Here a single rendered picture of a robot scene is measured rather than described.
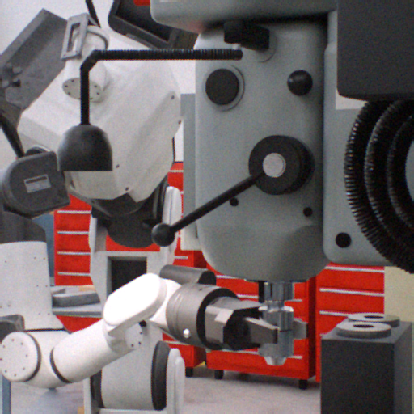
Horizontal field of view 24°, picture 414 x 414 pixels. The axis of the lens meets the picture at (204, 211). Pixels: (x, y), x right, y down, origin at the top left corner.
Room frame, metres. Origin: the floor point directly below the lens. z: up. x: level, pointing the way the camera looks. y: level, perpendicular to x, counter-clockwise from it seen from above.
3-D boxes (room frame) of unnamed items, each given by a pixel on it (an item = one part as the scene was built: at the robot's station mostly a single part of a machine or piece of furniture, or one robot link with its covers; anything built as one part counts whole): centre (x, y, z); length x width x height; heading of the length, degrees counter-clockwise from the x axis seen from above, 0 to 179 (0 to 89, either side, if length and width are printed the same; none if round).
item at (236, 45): (1.14, -0.05, 1.60); 0.08 x 0.02 x 0.04; 154
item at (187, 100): (1.32, 0.01, 1.45); 0.04 x 0.04 x 0.21; 64
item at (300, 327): (1.29, -0.12, 1.24); 0.06 x 0.02 x 0.03; 41
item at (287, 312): (1.27, -0.09, 1.26); 0.05 x 0.05 x 0.01
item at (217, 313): (1.34, -0.03, 1.24); 0.13 x 0.12 x 0.10; 131
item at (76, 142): (1.28, 0.16, 1.48); 0.07 x 0.07 x 0.06
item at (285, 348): (1.27, -0.09, 1.23); 0.05 x 0.05 x 0.05
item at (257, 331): (1.25, -0.07, 1.24); 0.06 x 0.02 x 0.03; 41
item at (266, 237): (1.27, -0.10, 1.47); 0.21 x 0.19 x 0.32; 154
